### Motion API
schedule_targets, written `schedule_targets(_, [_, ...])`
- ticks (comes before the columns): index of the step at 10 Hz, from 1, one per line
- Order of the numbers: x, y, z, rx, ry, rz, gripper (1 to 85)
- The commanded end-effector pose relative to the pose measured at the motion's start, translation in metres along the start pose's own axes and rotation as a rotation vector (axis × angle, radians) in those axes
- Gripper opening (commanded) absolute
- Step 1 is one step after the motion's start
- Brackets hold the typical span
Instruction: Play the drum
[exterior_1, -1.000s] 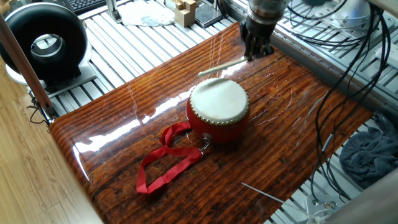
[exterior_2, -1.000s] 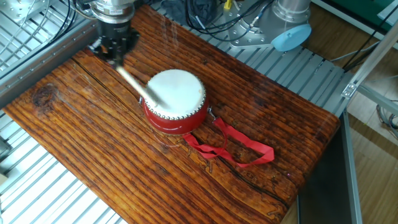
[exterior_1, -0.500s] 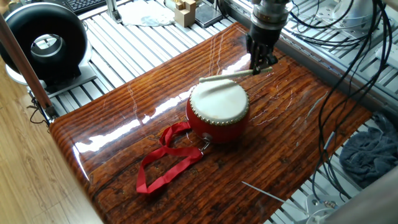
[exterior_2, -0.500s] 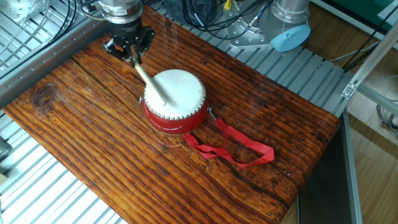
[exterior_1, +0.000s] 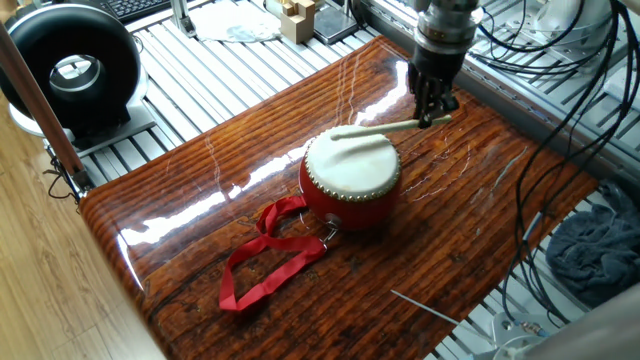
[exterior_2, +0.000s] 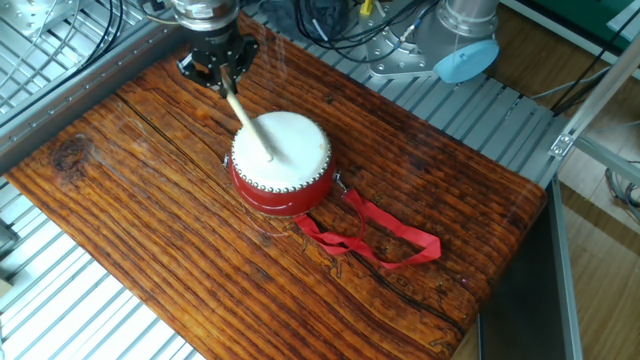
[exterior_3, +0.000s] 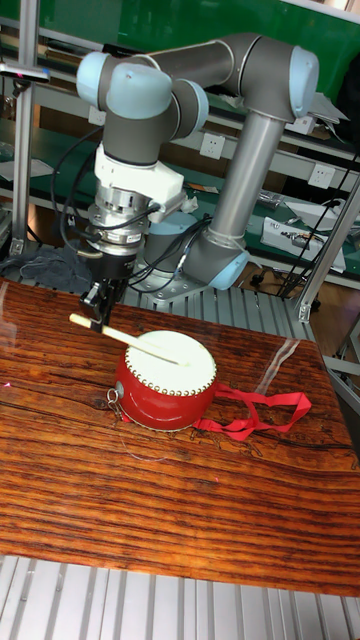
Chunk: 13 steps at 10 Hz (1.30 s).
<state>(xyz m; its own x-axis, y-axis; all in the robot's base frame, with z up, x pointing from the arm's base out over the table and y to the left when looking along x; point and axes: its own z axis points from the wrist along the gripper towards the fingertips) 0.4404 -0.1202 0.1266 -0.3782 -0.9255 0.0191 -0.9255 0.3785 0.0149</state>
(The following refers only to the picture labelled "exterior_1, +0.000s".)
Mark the dark grey towel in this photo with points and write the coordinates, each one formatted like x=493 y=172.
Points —
x=590 y=250

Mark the wooden drumstick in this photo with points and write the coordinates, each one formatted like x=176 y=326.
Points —
x=380 y=129

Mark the silver pedestal plate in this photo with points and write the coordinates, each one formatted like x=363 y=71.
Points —
x=565 y=20

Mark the aluminium upright post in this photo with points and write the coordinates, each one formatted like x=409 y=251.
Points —
x=182 y=20

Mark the white power strip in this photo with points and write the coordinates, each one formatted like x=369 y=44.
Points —
x=625 y=87

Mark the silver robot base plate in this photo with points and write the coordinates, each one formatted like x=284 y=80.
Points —
x=505 y=340

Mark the white crumpled cloth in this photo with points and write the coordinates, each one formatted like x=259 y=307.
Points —
x=225 y=20

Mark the slanted frame post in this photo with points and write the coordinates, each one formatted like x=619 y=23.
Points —
x=40 y=105

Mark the red drum with white skin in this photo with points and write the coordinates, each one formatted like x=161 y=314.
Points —
x=350 y=210

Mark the glossy wood grain board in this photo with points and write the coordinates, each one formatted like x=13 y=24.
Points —
x=400 y=280

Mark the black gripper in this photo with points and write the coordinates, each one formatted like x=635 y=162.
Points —
x=435 y=65

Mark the black keyboard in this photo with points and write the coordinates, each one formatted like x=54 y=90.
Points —
x=130 y=7

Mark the dark grey flat box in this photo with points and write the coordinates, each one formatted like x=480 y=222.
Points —
x=334 y=25

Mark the wooden block puzzle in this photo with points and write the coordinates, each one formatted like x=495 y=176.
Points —
x=297 y=25

